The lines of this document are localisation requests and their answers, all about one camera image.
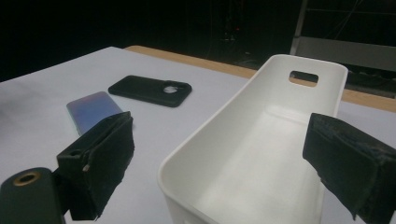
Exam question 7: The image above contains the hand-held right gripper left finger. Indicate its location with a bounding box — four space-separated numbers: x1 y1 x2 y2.
56 110 135 221

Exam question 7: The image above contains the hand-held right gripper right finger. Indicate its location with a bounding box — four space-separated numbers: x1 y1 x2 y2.
303 112 396 224

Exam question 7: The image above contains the blue smartphone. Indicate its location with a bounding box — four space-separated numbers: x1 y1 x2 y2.
65 91 124 136

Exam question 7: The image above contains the black phone case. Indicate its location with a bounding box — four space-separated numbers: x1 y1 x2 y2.
107 75 193 108

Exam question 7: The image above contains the white plastic bin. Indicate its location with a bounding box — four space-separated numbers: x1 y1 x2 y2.
157 54 348 224

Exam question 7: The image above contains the white table mat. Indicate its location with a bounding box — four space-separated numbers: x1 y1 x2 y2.
0 46 396 224

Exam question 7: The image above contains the white metal stand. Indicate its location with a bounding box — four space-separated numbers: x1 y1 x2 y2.
289 0 396 73

